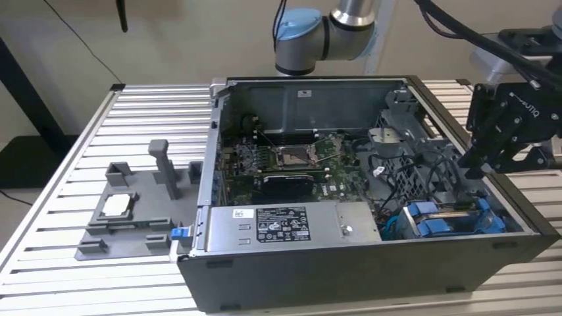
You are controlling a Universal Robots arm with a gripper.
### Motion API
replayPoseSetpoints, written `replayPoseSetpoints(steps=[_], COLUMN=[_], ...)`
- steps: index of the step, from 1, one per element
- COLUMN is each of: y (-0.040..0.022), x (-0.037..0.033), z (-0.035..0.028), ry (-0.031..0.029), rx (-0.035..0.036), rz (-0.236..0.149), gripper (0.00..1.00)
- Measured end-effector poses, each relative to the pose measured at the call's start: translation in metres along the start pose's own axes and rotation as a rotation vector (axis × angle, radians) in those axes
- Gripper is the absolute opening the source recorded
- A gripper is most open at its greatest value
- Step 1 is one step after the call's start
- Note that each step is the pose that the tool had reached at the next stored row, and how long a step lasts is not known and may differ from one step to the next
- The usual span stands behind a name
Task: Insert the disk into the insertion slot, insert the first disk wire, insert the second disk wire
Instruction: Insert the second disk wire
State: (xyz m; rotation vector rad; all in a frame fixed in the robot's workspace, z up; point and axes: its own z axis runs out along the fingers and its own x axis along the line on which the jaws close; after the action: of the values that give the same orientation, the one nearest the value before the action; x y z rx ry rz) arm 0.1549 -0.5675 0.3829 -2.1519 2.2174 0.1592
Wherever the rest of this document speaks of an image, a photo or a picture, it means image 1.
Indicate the blue case latch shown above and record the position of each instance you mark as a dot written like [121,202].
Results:
[177,233]

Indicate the grey plastic drive cage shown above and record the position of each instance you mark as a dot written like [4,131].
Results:
[403,125]

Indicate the CPU socket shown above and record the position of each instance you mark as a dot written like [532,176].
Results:
[291,154]

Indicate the black open PC case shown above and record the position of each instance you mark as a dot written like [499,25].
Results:
[333,279]

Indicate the grey parts rack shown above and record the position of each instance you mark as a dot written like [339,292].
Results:
[149,210]

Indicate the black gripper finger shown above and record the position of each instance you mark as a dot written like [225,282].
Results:
[482,145]
[532,159]

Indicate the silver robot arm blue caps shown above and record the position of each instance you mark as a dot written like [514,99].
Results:
[303,49]

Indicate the black table corner cap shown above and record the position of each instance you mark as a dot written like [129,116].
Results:
[116,87]

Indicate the black stand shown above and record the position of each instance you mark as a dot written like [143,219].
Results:
[25,145]

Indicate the silver CPU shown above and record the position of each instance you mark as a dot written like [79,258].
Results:
[117,205]

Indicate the grey metal disk bay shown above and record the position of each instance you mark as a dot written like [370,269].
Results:
[439,194]

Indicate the green motherboard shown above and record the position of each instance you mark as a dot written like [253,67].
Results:
[337,187]

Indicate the silver power supply with label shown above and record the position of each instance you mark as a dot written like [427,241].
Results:
[289,227]

